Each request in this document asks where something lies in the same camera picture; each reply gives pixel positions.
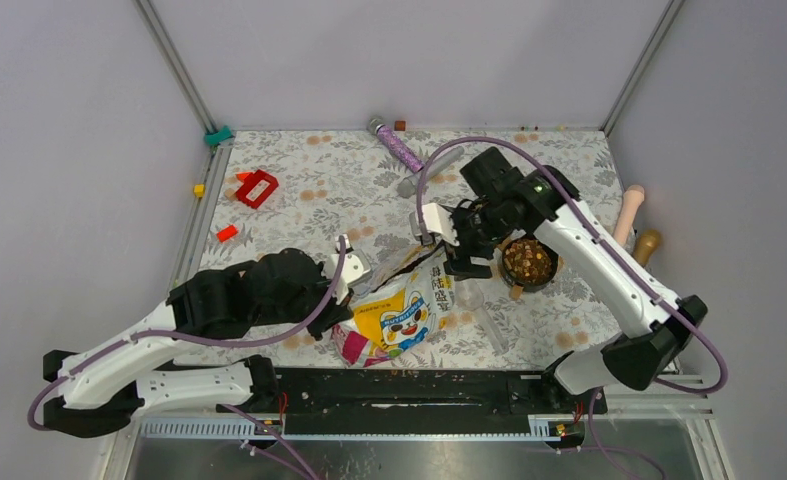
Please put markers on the small orange block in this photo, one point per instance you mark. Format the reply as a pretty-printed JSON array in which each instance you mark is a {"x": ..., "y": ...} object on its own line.
[{"x": 227, "y": 233}]

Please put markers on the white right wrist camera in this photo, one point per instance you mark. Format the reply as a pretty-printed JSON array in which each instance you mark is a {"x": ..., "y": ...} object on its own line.
[{"x": 438, "y": 225}]

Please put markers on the wooden bowl stand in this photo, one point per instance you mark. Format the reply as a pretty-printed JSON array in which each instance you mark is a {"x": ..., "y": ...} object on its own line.
[{"x": 516, "y": 292}]

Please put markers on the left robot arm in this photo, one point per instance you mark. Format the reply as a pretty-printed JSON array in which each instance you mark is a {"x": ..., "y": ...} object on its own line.
[{"x": 102, "y": 390}]

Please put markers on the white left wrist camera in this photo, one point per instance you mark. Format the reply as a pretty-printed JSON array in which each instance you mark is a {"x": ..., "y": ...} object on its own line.
[{"x": 345, "y": 274}]

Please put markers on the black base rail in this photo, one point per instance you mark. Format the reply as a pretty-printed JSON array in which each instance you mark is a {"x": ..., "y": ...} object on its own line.
[{"x": 316, "y": 401}]

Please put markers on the red toy block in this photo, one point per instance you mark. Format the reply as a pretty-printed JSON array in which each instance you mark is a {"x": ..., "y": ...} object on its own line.
[{"x": 256, "y": 188}]

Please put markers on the pink microphone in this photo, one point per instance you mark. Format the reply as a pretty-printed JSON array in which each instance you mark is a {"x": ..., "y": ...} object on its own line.
[{"x": 632, "y": 199}]

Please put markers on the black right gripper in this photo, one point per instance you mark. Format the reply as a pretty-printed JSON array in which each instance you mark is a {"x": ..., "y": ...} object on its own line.
[{"x": 458, "y": 262}]

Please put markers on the purple glitter microphone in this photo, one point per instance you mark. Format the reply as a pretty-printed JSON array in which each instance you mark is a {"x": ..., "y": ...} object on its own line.
[{"x": 394, "y": 144}]

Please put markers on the pet food bag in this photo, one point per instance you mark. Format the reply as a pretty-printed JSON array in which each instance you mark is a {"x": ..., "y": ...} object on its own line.
[{"x": 411, "y": 299}]

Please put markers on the teal clip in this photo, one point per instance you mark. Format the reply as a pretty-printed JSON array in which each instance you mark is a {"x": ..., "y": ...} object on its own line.
[{"x": 216, "y": 138}]

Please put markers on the clear plastic scoop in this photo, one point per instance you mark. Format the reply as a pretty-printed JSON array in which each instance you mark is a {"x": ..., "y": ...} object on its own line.
[{"x": 470, "y": 298}]

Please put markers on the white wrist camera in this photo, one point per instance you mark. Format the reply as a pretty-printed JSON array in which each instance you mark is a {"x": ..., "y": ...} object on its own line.
[
  {"x": 438, "y": 225},
  {"x": 345, "y": 274}
]

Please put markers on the gold microphone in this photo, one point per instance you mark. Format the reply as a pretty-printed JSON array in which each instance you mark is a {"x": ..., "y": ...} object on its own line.
[{"x": 646, "y": 245}]

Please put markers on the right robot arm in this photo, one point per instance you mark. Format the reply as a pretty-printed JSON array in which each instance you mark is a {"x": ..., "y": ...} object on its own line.
[{"x": 656, "y": 324}]

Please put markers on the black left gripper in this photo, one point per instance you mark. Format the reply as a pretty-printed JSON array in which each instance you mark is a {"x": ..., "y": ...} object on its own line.
[{"x": 336, "y": 314}]

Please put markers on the black bowl paw print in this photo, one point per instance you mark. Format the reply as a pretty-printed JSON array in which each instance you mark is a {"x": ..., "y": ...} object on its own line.
[{"x": 529, "y": 262}]

